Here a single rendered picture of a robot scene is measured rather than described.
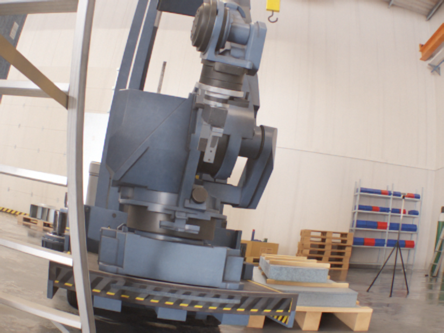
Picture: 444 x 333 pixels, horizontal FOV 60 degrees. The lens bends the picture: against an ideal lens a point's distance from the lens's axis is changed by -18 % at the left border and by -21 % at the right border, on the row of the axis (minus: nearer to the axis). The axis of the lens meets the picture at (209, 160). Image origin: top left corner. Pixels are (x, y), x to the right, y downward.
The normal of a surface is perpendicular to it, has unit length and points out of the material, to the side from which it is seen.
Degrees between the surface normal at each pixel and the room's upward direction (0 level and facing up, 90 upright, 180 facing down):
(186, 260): 90
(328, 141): 90
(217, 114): 112
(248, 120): 75
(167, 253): 90
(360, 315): 90
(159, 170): 125
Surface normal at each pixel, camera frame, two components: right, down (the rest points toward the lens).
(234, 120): 0.24, -0.26
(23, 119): -0.07, -0.16
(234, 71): 0.15, 0.26
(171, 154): 0.11, 0.46
